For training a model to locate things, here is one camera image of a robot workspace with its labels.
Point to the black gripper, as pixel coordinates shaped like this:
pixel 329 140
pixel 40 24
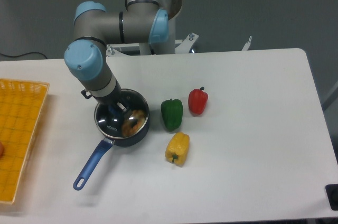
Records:
pixel 109 95

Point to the glass pot lid blue knob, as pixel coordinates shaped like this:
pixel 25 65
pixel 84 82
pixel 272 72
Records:
pixel 132 123

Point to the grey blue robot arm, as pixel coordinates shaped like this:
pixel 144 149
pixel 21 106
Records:
pixel 95 28

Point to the green bell pepper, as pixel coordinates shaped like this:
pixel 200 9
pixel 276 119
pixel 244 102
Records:
pixel 172 113

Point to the yellow bell pepper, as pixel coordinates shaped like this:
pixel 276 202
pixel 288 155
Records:
pixel 178 148

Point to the red bell pepper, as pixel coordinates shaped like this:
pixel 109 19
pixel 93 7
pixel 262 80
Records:
pixel 197 101

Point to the yellow woven basket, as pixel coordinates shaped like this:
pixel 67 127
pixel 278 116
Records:
pixel 21 104

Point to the black device at table edge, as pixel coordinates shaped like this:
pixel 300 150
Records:
pixel 332 195

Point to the dark pot blue handle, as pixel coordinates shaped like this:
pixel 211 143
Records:
pixel 105 145

